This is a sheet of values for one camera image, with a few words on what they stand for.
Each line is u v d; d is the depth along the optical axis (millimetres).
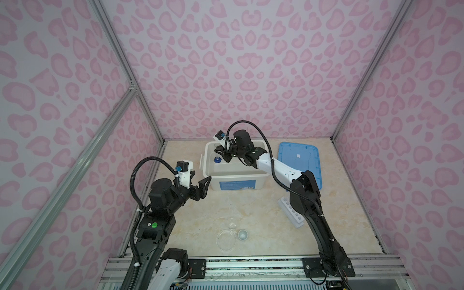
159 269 587
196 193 609
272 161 665
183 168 569
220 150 841
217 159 973
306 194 611
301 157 1103
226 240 805
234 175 817
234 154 804
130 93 878
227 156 818
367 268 743
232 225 854
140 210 527
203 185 618
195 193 607
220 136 784
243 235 818
